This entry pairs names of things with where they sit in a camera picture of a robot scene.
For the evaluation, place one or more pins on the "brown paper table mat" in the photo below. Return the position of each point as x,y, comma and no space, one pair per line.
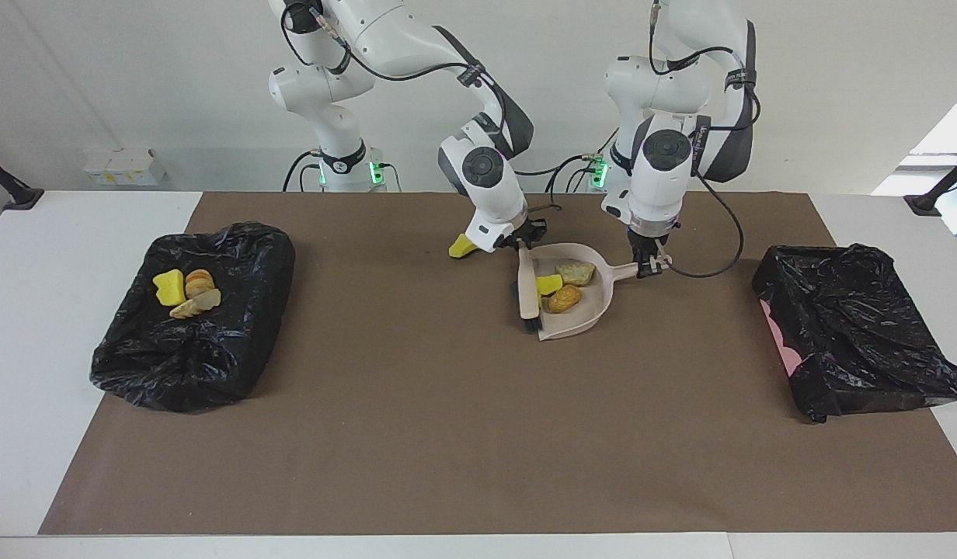
447,481

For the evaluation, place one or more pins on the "orange striped croissant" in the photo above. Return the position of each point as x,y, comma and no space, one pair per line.
200,281

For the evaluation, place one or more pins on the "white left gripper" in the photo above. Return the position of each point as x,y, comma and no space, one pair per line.
618,211

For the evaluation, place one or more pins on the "beige brush black bristles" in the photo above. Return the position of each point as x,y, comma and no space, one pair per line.
527,291

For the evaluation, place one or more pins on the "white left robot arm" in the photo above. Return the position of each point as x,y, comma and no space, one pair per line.
657,194

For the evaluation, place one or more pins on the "black camera stand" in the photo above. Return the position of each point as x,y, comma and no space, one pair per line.
20,196
925,203

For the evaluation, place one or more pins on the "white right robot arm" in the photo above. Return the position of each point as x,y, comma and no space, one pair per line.
502,202

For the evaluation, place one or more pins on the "notched yellow sponge piece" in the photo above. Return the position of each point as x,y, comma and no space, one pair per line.
548,285

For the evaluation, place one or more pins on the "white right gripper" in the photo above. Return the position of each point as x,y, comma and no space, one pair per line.
490,235

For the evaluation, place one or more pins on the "white wall box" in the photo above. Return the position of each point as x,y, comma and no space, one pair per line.
125,167

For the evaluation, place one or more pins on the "black trash bag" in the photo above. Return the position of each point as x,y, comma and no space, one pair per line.
191,365
859,334

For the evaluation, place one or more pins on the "pink bin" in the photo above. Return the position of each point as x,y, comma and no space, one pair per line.
781,341

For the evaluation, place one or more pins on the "brown bread roll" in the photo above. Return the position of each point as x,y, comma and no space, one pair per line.
565,299

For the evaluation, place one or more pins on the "beige plastic dustpan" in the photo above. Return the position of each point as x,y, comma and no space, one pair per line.
591,310

